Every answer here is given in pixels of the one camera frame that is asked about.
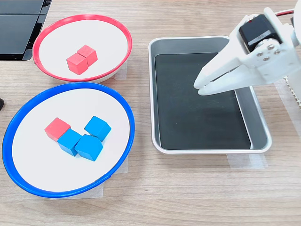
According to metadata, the red black white cable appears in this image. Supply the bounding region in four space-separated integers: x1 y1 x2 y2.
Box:
274 8 296 17

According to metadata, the red cube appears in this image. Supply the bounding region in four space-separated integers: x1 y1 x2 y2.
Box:
44 117 71 142
66 53 88 76
76 44 98 67

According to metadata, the clear tape strip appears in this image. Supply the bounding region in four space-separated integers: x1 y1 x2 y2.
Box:
114 58 128 80
275 79 301 137
112 154 129 175
227 154 269 169

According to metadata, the black mat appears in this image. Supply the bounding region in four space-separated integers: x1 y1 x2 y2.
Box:
154 52 252 151

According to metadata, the black glossy panel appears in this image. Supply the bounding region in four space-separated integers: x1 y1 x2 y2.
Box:
0 13 48 61
0 0 53 15

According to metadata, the red-rimmed white plate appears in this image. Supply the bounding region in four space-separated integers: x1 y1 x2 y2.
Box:
32 14 133 83

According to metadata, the steel tray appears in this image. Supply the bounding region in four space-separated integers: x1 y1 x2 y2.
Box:
148 35 273 155

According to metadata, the pale perforated plate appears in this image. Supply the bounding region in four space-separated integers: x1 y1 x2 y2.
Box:
284 75 301 110

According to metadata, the blue cube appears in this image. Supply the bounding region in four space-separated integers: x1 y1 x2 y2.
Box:
84 115 112 142
74 134 104 162
57 128 83 157

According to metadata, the blue-rimmed white plate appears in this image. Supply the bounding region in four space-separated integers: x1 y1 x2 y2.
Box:
1 81 136 198

